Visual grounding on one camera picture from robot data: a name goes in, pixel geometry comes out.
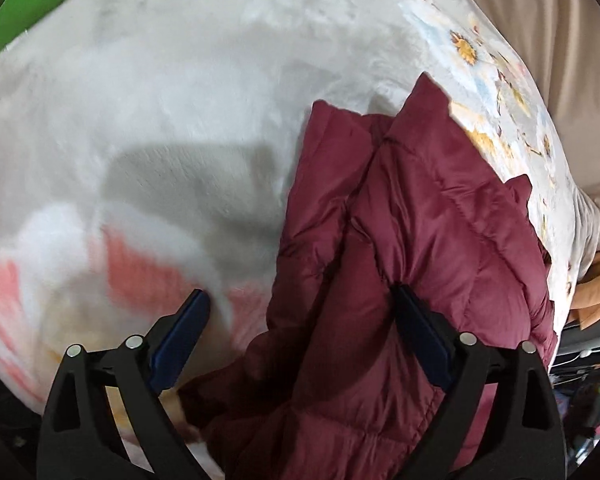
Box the floral fleece blanket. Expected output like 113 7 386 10
0 0 588 466

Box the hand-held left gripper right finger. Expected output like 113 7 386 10
390 284 567 480

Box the maroon puffer jacket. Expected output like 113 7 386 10
177 72 561 480

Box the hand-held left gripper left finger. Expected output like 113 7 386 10
36 288 221 480

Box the beige backdrop sheet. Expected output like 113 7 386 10
445 0 600 251

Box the green cloth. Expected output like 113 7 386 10
0 0 146 71

